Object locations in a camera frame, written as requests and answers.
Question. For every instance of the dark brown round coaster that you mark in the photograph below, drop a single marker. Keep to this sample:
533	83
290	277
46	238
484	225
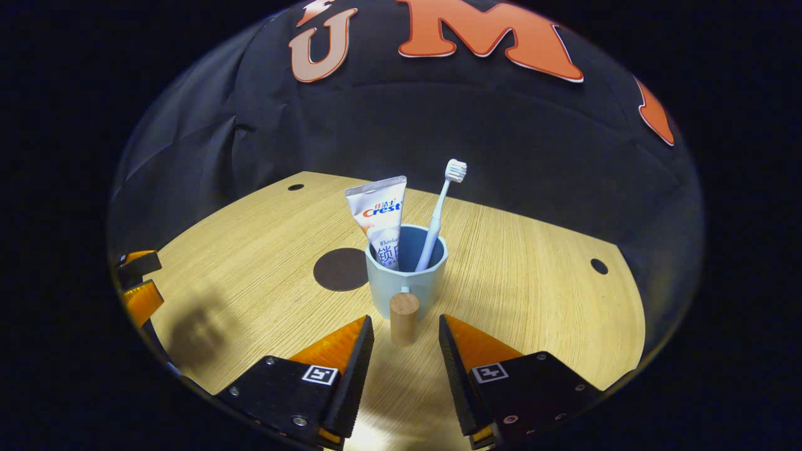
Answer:
338	269

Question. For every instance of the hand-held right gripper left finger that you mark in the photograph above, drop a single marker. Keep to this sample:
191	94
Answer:
354	382

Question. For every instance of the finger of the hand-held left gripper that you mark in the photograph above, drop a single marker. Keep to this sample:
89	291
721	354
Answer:
143	302
138	264

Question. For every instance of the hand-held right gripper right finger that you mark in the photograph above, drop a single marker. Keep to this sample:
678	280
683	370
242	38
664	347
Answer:
456	382

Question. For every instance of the white toothpaste tube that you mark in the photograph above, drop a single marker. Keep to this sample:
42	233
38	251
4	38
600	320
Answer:
382	213

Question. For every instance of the light blue toothbrush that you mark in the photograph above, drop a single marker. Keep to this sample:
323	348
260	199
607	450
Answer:
438	213

